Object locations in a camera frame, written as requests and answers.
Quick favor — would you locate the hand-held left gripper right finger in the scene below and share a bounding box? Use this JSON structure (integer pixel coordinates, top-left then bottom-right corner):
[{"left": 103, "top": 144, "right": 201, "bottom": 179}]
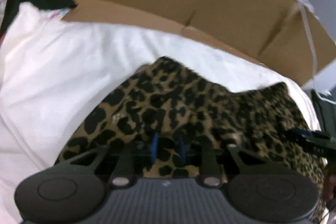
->
[{"left": 178, "top": 135, "right": 265, "bottom": 186}]

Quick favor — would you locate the leopard print garment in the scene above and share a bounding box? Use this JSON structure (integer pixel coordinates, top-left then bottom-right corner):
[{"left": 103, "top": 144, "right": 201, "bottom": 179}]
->
[{"left": 56, "top": 56, "right": 327, "bottom": 224}]

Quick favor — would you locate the cream bear print blanket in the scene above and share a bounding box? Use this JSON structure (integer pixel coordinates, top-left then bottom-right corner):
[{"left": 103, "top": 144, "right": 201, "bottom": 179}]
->
[{"left": 0, "top": 2, "right": 326, "bottom": 224}]

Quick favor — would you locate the white cable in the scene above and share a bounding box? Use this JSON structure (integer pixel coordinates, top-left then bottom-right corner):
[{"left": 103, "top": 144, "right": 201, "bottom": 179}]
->
[{"left": 278, "top": 0, "right": 334, "bottom": 104}]

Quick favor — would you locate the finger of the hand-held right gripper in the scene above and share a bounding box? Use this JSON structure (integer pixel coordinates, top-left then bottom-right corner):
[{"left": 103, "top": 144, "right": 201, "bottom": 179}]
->
[{"left": 285, "top": 128, "right": 315, "bottom": 144}]

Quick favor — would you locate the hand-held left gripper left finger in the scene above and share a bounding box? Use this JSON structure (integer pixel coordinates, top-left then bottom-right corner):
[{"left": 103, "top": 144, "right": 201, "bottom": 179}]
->
[{"left": 62, "top": 133, "right": 159, "bottom": 186}]

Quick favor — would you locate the folded black garment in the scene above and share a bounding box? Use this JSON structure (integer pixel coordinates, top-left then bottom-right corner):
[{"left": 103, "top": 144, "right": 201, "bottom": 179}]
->
[{"left": 311, "top": 90, "right": 336, "bottom": 132}]

